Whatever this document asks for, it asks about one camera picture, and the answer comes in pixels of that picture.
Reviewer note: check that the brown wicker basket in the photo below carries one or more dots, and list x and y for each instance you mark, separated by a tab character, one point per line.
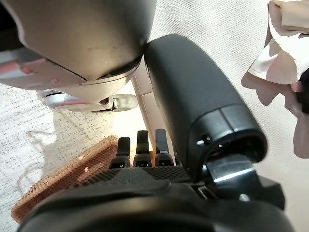
72	169

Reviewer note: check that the silver right robot leg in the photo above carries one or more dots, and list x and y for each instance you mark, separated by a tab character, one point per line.
84	36

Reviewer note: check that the beige garment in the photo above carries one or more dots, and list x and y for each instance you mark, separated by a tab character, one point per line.
277	60

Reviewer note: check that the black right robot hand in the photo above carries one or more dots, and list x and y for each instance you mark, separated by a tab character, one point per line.
205	96

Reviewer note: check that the dark navy garment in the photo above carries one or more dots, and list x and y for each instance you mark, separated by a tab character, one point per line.
304	94

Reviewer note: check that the tan padded bed frame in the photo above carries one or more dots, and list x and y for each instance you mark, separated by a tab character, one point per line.
144	104

